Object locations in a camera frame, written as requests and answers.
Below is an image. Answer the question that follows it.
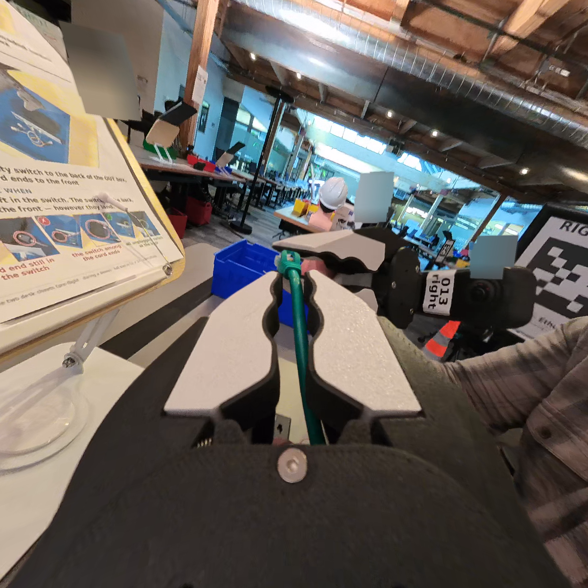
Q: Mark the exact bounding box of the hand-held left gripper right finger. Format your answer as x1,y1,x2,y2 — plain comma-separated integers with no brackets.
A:
305,270,422,432

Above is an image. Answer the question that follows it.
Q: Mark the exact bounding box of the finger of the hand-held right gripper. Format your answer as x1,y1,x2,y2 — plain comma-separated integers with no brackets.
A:
273,227,391,276

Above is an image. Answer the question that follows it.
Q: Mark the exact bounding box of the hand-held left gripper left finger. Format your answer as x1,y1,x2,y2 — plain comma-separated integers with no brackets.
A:
164,271,282,421

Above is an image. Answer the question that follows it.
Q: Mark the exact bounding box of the green ethernet cable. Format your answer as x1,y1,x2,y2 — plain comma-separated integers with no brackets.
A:
275,250,328,445

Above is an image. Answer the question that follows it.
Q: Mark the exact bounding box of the person's right forearm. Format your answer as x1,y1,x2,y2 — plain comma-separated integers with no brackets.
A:
441,316,588,432

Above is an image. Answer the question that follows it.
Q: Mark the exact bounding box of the pink mannequin head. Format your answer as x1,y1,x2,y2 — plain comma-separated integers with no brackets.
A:
307,207,335,232

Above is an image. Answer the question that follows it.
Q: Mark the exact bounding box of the white hard hat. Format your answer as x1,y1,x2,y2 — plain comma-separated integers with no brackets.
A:
318,177,351,211

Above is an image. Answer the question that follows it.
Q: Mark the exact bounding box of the small work table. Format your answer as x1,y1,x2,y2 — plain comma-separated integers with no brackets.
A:
274,205,322,232

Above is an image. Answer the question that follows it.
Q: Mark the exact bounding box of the orange reflective striped cloth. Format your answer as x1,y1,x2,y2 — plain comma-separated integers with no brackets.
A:
424,320,461,360

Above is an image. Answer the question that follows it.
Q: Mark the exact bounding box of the blue plastic bin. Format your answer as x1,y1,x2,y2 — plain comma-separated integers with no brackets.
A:
212,239,318,328

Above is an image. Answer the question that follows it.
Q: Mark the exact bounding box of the red plastic bin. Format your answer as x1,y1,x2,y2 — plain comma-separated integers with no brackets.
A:
186,197,213,227
166,208,189,239

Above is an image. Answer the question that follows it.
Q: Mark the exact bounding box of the tilted board on clear stand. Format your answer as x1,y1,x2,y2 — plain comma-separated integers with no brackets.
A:
145,101,198,165
216,141,246,174

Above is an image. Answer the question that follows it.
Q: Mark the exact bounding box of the black and white marker sign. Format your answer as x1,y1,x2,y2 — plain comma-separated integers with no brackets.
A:
514,204,588,341

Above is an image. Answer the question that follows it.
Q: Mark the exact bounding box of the wooden display board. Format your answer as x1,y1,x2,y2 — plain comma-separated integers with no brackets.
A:
0,117,186,356

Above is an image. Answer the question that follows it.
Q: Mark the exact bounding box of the black pole stand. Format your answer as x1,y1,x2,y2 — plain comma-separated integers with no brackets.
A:
229,86,296,236

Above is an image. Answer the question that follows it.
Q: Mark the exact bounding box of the long work table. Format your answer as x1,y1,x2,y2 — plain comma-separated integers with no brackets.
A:
131,146,276,221

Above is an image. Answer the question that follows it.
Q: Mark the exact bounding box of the green plastic bin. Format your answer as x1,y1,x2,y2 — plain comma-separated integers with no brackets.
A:
142,139,179,160

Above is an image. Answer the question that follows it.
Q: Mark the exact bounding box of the printed instruction sheet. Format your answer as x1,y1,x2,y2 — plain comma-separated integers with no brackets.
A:
0,0,184,324

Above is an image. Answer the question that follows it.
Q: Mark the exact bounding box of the person's plaid shirt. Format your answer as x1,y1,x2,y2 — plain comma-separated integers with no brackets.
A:
498,404,588,588

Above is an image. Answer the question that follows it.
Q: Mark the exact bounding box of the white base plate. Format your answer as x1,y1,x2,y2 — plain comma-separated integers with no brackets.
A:
0,342,145,579

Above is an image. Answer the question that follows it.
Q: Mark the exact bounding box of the silver ventilation duct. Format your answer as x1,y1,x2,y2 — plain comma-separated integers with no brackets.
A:
220,0,588,152

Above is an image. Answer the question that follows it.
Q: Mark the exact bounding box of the wooden post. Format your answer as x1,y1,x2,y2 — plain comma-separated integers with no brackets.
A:
178,0,221,150

